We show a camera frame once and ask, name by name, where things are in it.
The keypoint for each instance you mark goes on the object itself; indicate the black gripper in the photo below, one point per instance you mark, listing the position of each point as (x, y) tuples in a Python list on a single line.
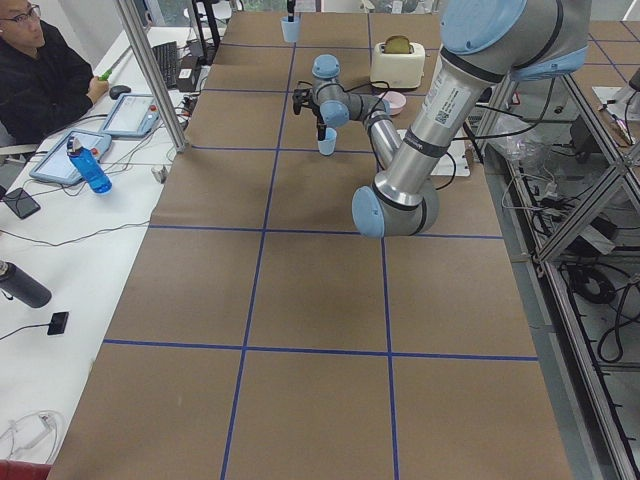
[(320, 121)]

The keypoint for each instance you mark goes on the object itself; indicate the light blue cup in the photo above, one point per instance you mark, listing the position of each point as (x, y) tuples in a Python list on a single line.
[(290, 28), (327, 145)]

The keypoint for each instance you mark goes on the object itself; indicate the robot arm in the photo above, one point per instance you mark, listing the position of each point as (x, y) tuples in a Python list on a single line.
[(482, 42)]

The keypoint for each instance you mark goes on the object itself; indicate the pink bowl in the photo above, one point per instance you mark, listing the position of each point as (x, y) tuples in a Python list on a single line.
[(394, 101)]

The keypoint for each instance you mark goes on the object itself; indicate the cream white toaster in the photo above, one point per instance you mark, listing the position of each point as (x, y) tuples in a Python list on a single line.
[(399, 71)]

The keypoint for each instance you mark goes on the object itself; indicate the toast bread slice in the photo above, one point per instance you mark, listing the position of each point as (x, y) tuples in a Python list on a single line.
[(397, 45)]

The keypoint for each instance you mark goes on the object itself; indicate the black keyboard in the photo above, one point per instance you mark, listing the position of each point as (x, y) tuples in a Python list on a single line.
[(166, 57)]

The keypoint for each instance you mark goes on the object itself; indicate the teach pendant far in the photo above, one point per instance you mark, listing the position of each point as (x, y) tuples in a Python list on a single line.
[(132, 116)]

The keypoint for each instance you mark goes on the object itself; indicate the black computer mouse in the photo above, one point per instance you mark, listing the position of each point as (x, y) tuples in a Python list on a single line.
[(117, 90)]

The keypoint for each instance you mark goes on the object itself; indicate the blue water bottle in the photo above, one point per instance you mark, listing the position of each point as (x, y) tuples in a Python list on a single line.
[(87, 166)]

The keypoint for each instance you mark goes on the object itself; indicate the seated person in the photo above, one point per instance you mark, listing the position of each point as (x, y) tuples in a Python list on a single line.
[(45, 84)]

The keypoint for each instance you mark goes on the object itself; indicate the black smartphone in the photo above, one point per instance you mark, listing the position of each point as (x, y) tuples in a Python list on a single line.
[(21, 203)]

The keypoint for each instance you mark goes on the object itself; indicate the small black puck device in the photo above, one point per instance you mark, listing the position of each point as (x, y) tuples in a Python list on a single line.
[(57, 324)]

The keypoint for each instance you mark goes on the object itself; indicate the black water bottle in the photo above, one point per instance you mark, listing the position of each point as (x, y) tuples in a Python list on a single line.
[(21, 286)]

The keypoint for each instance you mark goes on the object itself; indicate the clear safety glasses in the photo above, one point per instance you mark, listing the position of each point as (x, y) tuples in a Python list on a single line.
[(35, 437)]

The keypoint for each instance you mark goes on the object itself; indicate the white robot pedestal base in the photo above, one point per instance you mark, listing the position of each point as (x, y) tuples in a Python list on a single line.
[(457, 160)]

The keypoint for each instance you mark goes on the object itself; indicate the aluminium frame post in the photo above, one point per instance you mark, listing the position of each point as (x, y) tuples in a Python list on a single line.
[(150, 70)]

